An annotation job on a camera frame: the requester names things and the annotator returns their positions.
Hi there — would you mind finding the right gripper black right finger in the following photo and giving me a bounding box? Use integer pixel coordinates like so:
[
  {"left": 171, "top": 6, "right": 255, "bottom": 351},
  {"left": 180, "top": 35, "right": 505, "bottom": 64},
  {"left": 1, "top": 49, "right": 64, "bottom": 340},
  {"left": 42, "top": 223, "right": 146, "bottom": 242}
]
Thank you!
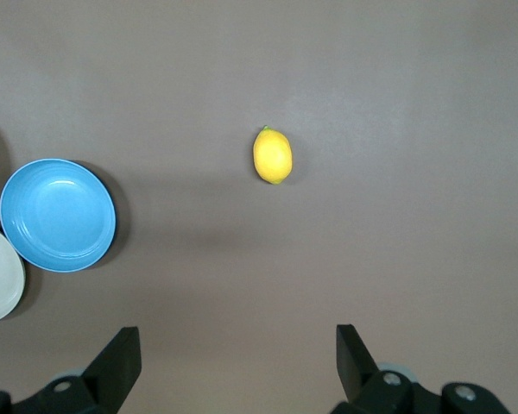
[{"left": 330, "top": 323, "right": 517, "bottom": 414}]

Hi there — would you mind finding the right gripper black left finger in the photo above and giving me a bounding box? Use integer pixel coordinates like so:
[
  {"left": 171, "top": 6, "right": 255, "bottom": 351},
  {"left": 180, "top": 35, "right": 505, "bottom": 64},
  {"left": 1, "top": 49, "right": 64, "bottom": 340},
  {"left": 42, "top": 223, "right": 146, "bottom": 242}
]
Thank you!
[{"left": 0, "top": 326, "right": 142, "bottom": 414}]

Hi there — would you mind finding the yellow lemon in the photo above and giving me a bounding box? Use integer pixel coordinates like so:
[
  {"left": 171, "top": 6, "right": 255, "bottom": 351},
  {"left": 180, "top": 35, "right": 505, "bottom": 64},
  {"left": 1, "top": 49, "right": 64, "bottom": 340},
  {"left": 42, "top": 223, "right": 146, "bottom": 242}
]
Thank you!
[{"left": 252, "top": 124, "right": 294, "bottom": 185}]

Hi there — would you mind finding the blue plate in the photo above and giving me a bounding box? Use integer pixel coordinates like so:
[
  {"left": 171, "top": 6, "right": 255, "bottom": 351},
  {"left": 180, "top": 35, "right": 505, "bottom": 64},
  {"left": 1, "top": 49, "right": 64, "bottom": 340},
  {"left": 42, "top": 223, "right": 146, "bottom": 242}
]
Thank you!
[{"left": 0, "top": 158, "right": 117, "bottom": 273}]

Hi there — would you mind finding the brown table cover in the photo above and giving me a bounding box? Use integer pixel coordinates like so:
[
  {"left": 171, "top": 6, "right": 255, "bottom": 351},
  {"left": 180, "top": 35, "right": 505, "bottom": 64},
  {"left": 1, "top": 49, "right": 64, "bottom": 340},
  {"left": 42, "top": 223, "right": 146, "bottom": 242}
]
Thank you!
[{"left": 0, "top": 0, "right": 518, "bottom": 414}]

